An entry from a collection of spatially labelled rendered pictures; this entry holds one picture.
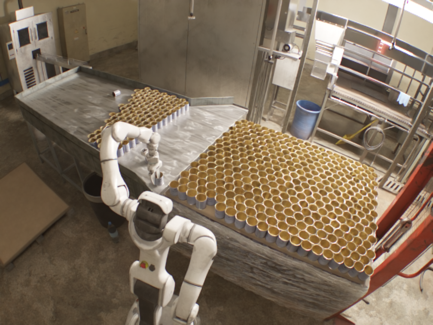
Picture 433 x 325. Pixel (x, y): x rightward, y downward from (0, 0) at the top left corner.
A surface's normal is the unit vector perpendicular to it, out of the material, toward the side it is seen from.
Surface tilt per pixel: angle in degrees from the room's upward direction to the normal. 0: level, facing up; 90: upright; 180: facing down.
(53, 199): 0
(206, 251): 35
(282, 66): 90
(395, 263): 90
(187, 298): 46
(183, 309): 60
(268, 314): 0
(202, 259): 41
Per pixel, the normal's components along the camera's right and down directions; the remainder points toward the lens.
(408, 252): -0.49, 0.53
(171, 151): 0.10, -0.76
